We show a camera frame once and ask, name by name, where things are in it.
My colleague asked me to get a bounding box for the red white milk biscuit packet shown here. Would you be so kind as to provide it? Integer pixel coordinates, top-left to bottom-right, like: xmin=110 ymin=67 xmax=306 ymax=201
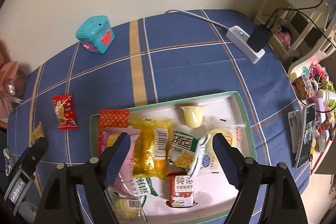
xmin=166 ymin=172 xmax=197 ymax=208

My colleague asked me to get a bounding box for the blue plaid tablecloth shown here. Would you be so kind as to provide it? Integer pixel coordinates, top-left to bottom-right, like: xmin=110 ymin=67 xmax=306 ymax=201
xmin=6 ymin=9 xmax=311 ymax=224

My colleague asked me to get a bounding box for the red orange patterned snack packet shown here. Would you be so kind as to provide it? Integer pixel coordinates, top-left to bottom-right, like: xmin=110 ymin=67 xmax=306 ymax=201
xmin=97 ymin=109 xmax=129 ymax=155

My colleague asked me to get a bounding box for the pink swiss roll packet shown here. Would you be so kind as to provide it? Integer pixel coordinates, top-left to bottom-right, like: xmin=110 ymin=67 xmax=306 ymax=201
xmin=100 ymin=127 xmax=141 ymax=196

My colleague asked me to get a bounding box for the yellow transparent snack packet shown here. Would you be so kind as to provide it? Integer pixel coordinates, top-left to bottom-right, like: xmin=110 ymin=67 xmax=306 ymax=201
xmin=129 ymin=118 xmax=173 ymax=180

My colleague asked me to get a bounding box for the clear packet with round pastry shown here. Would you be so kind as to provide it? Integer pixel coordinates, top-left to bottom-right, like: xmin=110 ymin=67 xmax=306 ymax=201
xmin=202 ymin=116 xmax=247 ymax=173

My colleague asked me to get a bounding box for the white shelf unit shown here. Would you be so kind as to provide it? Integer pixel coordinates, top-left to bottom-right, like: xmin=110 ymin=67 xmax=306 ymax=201
xmin=254 ymin=0 xmax=335 ymax=63

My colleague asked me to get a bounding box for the beige cake packet with barcode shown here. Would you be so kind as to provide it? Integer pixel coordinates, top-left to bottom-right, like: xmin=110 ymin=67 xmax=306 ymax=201
xmin=29 ymin=122 xmax=45 ymax=147

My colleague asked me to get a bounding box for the smartphone on white stand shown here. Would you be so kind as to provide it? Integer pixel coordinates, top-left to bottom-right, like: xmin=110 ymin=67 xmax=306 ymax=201
xmin=288 ymin=103 xmax=316 ymax=169

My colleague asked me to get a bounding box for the green clear rice cracker packet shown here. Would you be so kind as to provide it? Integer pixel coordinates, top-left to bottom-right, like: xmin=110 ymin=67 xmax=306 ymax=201
xmin=106 ymin=177 xmax=158 ymax=223

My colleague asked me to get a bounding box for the teal toy box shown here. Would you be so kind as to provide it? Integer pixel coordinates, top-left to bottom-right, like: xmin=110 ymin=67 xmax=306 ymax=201
xmin=75 ymin=15 xmax=115 ymax=54

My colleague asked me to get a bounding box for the pink flower bouquet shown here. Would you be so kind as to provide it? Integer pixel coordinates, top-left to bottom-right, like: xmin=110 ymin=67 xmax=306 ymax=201
xmin=0 ymin=41 xmax=26 ymax=122

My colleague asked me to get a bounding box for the yellow jelly cup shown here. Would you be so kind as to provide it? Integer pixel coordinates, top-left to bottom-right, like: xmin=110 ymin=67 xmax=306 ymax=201
xmin=180 ymin=105 xmax=206 ymax=128

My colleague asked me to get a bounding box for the green white corn snack packet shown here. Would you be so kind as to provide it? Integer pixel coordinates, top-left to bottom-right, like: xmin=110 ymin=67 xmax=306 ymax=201
xmin=167 ymin=130 xmax=210 ymax=178

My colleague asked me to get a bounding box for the small red peanut snack packet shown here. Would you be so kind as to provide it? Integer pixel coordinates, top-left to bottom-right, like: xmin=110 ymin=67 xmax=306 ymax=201
xmin=52 ymin=94 xmax=78 ymax=130

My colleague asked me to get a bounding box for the white power strip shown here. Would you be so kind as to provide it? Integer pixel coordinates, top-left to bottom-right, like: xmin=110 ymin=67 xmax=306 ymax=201
xmin=226 ymin=26 xmax=265 ymax=64

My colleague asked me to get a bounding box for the colourful toy clutter pile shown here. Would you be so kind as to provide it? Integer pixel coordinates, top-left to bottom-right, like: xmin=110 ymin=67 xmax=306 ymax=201
xmin=291 ymin=63 xmax=335 ymax=152

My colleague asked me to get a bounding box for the black power adapter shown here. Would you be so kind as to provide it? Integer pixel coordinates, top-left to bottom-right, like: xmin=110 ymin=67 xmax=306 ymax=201
xmin=247 ymin=24 xmax=273 ymax=52

